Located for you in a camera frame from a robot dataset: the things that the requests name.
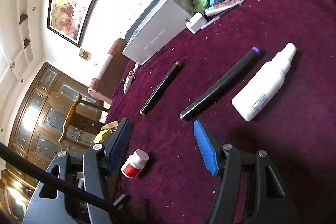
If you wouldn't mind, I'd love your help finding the yellow snack packet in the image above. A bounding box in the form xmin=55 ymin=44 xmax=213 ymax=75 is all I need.
xmin=93 ymin=121 xmax=119 ymax=144

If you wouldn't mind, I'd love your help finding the white bottle red label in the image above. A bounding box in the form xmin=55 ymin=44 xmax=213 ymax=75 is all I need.
xmin=121 ymin=149 xmax=149 ymax=178

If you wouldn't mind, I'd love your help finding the wooden chair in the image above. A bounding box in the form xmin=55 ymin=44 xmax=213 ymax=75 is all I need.
xmin=58 ymin=93 xmax=109 ymax=143

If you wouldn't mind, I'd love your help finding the black purple-capped marker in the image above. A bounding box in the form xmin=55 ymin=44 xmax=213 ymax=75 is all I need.
xmin=179 ymin=47 xmax=261 ymax=121

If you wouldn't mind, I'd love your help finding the brown armchair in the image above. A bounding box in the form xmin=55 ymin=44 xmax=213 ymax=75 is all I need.
xmin=88 ymin=38 xmax=130 ymax=104

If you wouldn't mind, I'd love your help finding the white spray bottle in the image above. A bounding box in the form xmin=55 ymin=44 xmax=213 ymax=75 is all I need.
xmin=232 ymin=43 xmax=296 ymax=122

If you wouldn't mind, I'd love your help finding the black yellow-capped marker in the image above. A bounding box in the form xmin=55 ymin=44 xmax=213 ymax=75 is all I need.
xmin=139 ymin=61 xmax=183 ymax=115

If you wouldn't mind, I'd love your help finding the black rod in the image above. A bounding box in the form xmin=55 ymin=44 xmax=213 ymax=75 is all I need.
xmin=1 ymin=143 xmax=129 ymax=223

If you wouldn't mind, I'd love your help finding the wooden cabinet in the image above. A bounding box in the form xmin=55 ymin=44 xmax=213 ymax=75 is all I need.
xmin=0 ymin=61 xmax=106 ymax=222

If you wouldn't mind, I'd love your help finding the small white charger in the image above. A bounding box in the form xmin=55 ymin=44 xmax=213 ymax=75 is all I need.
xmin=186 ymin=12 xmax=207 ymax=34

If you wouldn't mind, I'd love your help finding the grey cardboard box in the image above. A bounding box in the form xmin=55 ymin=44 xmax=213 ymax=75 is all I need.
xmin=122 ymin=0 xmax=194 ymax=65

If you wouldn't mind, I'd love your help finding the toothpaste tube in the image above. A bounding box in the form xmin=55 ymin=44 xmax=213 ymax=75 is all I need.
xmin=205 ymin=0 xmax=245 ymax=17

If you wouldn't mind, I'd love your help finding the white keychain tag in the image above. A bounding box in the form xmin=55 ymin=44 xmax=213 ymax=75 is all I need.
xmin=123 ymin=63 xmax=139 ymax=95

